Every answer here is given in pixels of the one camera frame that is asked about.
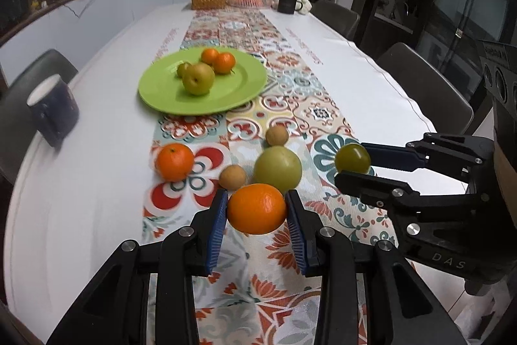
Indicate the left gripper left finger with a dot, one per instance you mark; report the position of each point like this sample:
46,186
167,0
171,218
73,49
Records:
112,308

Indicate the small brown longan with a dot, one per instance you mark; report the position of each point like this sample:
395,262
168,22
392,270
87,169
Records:
277,135

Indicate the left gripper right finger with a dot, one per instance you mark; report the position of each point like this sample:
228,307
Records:
400,308

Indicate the patterned table runner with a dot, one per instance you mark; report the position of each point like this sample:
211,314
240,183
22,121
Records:
256,294

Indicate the grey chair near left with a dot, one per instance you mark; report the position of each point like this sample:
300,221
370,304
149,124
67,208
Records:
17,126

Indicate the grey chair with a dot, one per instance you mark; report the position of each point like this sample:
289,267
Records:
338,18
437,98
17,126

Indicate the small green tomato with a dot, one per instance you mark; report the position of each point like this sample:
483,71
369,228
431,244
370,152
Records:
353,158

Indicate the dark blue mug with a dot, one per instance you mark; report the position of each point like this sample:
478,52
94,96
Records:
54,109

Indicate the small orange on plate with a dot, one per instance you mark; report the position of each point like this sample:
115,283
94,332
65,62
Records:
209,55

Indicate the large green apple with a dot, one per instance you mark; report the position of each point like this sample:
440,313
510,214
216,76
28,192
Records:
279,167

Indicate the green pear fruit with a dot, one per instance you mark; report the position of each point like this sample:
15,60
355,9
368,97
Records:
198,79

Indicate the grey chair near right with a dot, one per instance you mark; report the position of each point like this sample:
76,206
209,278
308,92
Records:
437,98

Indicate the grey chair far right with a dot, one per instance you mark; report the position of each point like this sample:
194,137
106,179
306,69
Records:
338,18

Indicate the black mug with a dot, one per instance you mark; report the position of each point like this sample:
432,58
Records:
289,6

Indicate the large orange mandarin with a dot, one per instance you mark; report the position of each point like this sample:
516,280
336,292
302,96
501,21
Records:
224,63

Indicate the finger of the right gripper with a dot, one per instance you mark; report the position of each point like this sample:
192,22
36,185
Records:
454,156
401,200

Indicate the green round plate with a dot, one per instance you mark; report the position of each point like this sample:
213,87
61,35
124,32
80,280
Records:
160,88

